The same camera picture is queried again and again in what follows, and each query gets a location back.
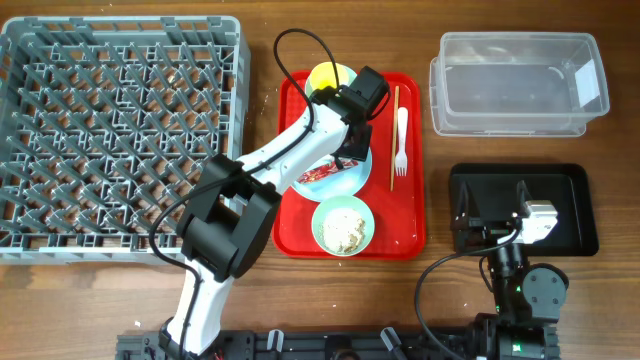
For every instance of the black plastic tray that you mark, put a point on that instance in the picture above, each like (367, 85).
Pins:
(493, 189)

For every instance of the green bowl with food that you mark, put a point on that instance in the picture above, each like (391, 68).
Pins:
(343, 226)

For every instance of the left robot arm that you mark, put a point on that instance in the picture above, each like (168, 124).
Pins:
(231, 211)

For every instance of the wooden chopstick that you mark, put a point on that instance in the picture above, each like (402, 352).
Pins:
(394, 137)

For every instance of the light blue plate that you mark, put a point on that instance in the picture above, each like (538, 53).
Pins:
(348, 182)

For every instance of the yellow plastic cup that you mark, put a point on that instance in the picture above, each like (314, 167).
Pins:
(322, 75)

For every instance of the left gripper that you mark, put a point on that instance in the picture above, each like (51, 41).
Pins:
(361, 149)

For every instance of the clear plastic bin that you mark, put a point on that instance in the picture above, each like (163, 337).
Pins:
(517, 84)

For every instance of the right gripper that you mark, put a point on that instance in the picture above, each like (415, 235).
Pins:
(487, 230)

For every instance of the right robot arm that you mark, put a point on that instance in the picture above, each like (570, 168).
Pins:
(528, 297)

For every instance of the small green bowl under cup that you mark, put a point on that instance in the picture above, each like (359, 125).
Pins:
(309, 87)

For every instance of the white plastic fork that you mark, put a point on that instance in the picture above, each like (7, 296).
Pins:
(401, 160)

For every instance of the grey dishwasher rack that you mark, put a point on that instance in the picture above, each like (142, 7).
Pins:
(105, 123)

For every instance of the red plastic tray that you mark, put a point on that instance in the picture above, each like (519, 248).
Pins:
(397, 204)

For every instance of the red snack wrapper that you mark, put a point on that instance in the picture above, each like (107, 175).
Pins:
(323, 171)

